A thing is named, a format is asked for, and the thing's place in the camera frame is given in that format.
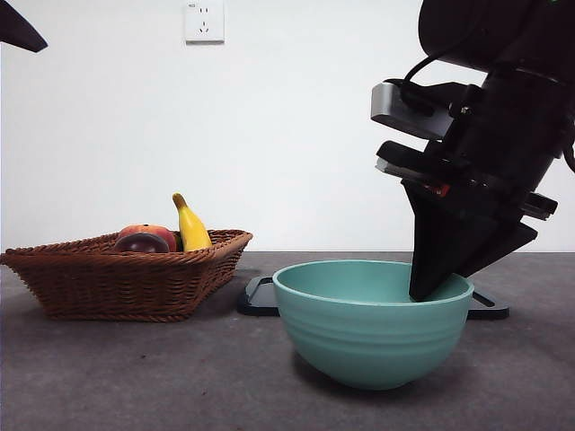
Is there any brown wicker basket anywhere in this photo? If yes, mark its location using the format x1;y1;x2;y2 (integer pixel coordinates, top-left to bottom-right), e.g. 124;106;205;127
0;229;254;323

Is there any teal ribbed bowl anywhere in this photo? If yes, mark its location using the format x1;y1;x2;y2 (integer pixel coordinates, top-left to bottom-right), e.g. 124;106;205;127
272;259;475;391

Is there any yellow banana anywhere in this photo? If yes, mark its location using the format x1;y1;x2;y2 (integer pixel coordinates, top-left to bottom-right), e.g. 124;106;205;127
172;192;214;252

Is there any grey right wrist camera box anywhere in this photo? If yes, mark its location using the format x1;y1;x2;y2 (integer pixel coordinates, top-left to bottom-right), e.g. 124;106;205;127
370;80;455;140

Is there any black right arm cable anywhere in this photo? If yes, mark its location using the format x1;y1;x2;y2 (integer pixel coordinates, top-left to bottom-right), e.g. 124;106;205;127
393;26;495;113

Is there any black rectangular tray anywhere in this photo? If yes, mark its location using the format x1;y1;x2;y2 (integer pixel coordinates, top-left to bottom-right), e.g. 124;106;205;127
236;276;511;321

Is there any red orange peach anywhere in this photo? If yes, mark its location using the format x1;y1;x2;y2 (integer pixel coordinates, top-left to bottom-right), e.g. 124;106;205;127
117;224;179;253

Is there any white wall socket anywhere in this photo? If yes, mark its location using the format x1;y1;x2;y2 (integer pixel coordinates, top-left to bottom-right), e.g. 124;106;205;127
185;0;226;46

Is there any dark purple plum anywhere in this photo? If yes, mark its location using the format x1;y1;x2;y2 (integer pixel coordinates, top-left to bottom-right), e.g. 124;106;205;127
111;233;171;254

